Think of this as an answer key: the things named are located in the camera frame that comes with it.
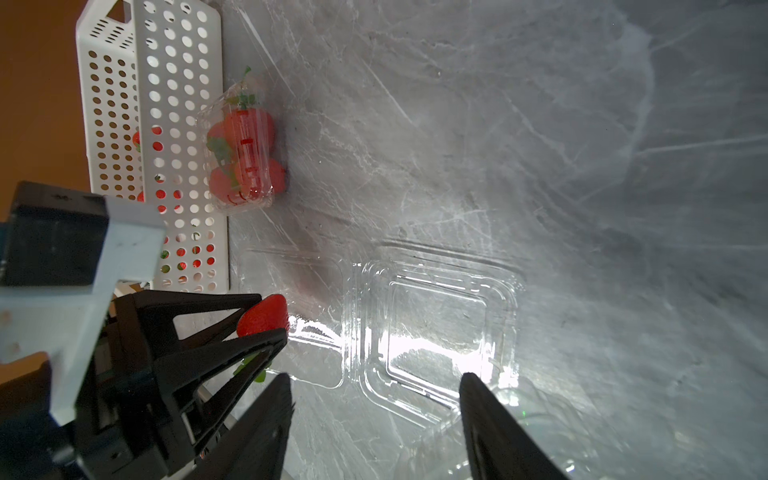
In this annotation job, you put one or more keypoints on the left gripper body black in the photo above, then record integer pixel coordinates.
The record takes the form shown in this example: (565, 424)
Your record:
(126, 425)

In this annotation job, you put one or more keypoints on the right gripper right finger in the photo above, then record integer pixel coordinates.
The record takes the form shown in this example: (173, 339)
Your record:
(497, 446)

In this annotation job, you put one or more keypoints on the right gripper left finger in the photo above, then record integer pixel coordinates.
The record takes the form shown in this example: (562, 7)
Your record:
(256, 447)

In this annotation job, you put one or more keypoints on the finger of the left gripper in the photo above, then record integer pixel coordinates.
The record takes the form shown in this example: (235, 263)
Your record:
(180, 375)
(166, 322)

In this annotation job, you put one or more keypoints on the clear plastic clamshell container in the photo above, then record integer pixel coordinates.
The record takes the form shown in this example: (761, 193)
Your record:
(394, 322)
(243, 164)

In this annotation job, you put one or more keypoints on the white perforated plastic basket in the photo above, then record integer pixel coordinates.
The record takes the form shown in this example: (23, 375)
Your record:
(144, 81)

